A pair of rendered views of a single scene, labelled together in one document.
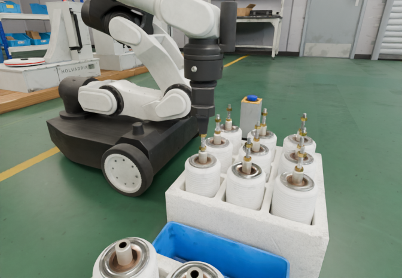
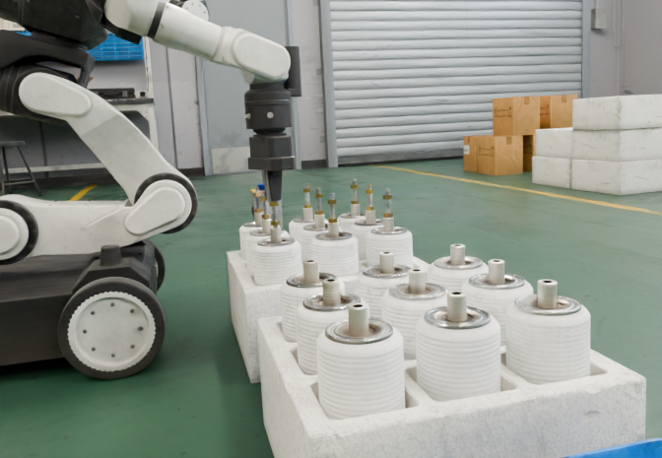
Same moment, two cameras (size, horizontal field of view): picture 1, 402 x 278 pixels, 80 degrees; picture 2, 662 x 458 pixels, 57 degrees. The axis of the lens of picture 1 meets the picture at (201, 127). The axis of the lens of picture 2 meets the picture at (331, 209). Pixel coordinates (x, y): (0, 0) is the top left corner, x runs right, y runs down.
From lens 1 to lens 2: 0.77 m
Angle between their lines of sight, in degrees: 38
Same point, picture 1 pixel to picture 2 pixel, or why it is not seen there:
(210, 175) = (297, 251)
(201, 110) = (286, 161)
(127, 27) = (63, 89)
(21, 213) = not seen: outside the picture
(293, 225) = not seen: hidden behind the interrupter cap
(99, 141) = (30, 297)
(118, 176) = (98, 344)
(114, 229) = (153, 405)
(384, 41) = (339, 135)
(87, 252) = (141, 431)
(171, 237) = not seen: hidden behind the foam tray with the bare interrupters
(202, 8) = (280, 50)
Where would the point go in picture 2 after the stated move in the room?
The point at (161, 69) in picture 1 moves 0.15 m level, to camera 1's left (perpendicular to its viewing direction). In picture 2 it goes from (126, 155) to (56, 160)
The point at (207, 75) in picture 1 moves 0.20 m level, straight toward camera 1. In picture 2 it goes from (285, 120) to (350, 116)
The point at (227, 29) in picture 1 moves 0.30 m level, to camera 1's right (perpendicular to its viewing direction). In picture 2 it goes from (295, 73) to (408, 74)
